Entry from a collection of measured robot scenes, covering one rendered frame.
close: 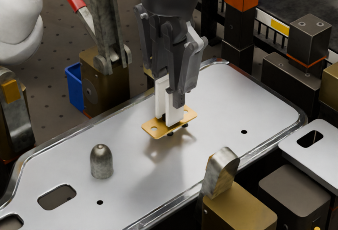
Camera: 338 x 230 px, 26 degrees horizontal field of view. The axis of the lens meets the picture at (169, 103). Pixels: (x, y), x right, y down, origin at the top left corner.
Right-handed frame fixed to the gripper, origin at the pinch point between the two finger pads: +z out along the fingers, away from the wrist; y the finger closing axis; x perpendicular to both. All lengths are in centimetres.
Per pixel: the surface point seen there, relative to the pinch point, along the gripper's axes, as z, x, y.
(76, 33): 37, -28, 70
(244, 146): 6.6, -6.6, -9.4
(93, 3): -9.7, 1.8, 15.6
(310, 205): 8.6, -6.9, -22.5
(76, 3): -6.1, 0.6, 22.3
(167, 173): 6.6, 5.8, -6.4
